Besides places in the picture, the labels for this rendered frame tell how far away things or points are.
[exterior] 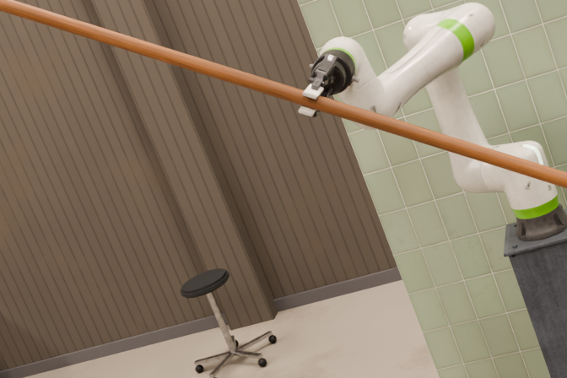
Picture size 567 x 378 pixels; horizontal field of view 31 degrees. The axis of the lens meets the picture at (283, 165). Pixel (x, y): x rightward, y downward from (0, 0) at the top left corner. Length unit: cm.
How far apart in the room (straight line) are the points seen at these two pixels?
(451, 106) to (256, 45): 324
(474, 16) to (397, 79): 32
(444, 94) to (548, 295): 61
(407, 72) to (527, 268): 68
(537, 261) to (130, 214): 409
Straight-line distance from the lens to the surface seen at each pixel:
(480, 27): 268
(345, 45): 239
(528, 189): 280
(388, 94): 244
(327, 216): 619
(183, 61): 215
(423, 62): 254
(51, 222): 682
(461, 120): 287
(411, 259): 354
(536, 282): 287
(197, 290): 574
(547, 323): 292
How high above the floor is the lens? 223
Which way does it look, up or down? 13 degrees down
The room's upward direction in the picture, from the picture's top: 22 degrees counter-clockwise
